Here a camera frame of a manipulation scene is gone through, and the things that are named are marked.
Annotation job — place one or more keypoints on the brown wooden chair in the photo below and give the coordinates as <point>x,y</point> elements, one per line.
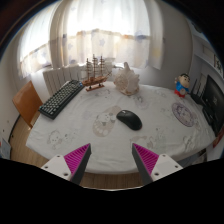
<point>26,101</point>

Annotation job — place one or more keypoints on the round purple printed mouse pad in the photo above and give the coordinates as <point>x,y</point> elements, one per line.
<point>183,114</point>

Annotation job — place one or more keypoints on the cartoon boy figurine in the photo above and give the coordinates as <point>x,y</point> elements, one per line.
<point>182,86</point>

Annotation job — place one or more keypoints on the black keyboard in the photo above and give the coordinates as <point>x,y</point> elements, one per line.
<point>61,98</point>

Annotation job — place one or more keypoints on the white star-print curtain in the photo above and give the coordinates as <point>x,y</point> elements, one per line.
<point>106,36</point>

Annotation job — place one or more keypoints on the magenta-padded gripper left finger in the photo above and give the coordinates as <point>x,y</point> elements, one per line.
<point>60,166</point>

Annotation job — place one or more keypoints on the white wall shelf unit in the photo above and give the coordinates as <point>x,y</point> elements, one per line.
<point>208,53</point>

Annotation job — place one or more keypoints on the wooden model sailing ship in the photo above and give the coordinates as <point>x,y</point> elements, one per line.
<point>95,81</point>

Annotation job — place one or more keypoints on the white radiator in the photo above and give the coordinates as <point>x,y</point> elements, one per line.
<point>56,80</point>

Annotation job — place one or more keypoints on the red paper packet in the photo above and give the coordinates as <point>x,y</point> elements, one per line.
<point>219,137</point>

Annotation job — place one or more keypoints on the white printed tablecloth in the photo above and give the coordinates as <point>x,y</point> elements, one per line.
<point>156,133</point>

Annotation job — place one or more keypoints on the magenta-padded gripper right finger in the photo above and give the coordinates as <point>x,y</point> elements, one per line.
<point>163,165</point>

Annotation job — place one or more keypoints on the large white conch shell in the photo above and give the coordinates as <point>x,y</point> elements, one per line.
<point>126,81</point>

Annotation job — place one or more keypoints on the black computer mouse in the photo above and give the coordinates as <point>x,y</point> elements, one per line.
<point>130,120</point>

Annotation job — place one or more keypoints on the black monitor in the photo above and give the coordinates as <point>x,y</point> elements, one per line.
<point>215,100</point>

